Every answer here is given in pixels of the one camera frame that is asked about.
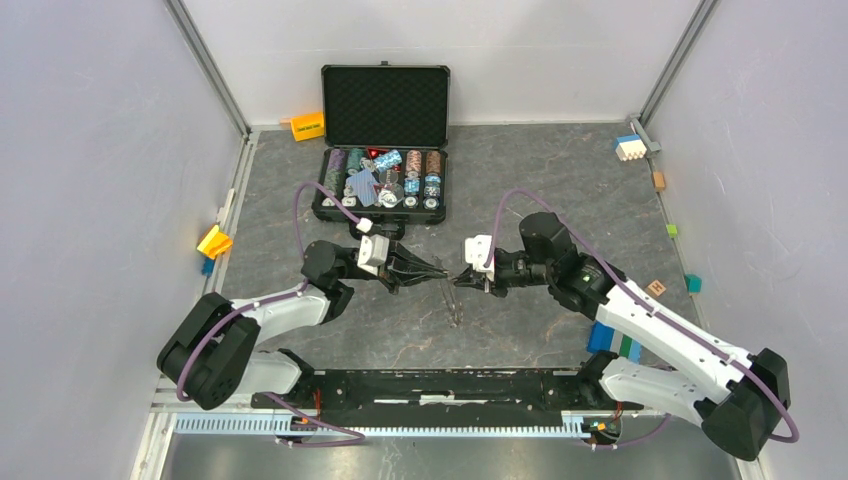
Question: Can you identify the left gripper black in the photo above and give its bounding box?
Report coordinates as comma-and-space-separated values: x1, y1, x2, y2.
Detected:
340, 239, 448, 295

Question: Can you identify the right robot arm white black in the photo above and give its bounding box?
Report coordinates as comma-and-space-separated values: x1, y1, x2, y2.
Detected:
455, 212, 791, 461

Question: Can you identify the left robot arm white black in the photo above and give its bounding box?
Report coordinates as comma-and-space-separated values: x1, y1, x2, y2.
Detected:
156, 235, 448, 410

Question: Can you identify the blue playing card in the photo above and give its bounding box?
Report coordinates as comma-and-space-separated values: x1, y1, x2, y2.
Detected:
346, 170, 380, 207

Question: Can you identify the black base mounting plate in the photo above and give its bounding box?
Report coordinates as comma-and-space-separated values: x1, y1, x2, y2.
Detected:
282, 368, 641, 428

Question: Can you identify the black poker chip case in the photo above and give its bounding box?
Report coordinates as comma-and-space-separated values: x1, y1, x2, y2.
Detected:
312, 63, 451, 226

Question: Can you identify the blue green toy brick stack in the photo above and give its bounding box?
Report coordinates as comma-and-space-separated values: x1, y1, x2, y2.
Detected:
586, 322, 642, 363

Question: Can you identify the yellow box at back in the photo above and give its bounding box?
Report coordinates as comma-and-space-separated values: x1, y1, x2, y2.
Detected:
289, 112, 325, 142

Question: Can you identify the wooden letter cube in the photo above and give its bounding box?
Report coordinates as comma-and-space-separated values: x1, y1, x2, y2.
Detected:
645, 280, 667, 298

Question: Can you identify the yellow orange block left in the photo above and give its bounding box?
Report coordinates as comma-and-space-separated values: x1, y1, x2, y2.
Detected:
196, 224, 233, 260

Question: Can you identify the small blue block left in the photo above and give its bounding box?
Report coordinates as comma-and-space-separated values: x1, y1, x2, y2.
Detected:
201, 258, 215, 278

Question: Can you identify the blue white toy brick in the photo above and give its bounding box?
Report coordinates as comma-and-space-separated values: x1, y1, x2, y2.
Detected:
614, 134, 648, 161

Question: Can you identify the orange wooden cube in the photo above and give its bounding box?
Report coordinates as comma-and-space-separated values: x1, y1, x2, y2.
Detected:
652, 172, 666, 192

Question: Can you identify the teal small cube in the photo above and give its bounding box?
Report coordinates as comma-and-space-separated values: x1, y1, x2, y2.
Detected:
684, 273, 702, 294

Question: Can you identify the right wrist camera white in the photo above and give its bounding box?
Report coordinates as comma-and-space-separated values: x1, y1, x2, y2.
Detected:
463, 234, 495, 281

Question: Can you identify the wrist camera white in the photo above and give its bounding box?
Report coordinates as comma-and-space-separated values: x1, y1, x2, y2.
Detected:
463, 234, 495, 281
356, 218, 389, 275

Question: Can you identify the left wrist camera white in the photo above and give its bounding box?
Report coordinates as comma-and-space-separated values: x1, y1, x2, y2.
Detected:
356, 218, 389, 275

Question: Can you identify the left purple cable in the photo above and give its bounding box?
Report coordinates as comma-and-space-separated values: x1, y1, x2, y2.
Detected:
175, 182, 376, 450

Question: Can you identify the purple cable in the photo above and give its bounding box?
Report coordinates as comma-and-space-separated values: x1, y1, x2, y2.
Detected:
175, 182, 376, 450
482, 188, 800, 452

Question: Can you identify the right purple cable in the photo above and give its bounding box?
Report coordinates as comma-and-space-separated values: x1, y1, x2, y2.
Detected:
482, 188, 800, 452

